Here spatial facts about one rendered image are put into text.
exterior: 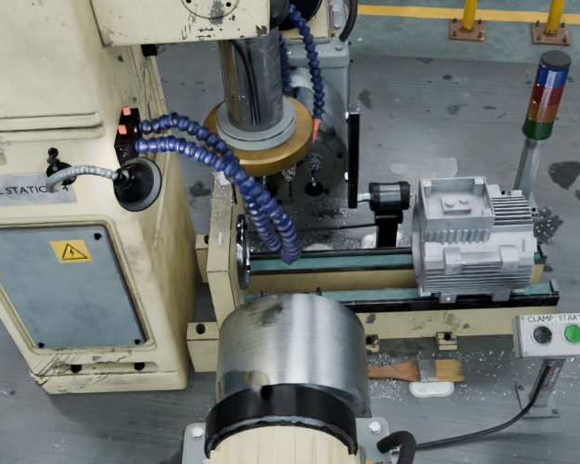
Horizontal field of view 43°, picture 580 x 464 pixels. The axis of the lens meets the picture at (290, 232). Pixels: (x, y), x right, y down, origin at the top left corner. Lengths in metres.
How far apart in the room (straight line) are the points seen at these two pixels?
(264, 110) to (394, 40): 2.68
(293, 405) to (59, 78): 0.48
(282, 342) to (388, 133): 0.99
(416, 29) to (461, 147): 1.94
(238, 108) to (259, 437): 0.52
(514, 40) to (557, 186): 1.99
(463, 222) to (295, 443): 0.63
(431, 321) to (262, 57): 0.70
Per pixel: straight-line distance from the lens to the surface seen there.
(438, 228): 1.33
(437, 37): 3.81
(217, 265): 1.24
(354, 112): 1.34
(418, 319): 1.51
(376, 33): 3.82
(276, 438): 0.82
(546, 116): 1.63
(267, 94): 1.11
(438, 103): 2.10
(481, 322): 1.55
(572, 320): 1.30
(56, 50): 0.93
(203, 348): 1.46
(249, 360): 1.12
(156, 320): 1.31
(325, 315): 1.16
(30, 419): 1.58
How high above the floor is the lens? 2.10
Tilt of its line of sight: 48 degrees down
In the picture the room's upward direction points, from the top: 4 degrees counter-clockwise
